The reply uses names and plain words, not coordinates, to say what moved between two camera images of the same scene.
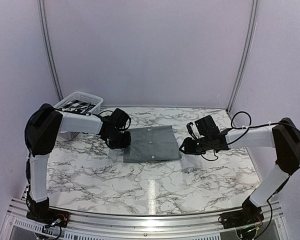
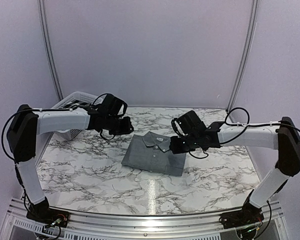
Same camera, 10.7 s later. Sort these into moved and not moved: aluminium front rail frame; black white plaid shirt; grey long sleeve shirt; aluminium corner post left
Moved: grey long sleeve shirt
Not moved: black white plaid shirt; aluminium front rail frame; aluminium corner post left
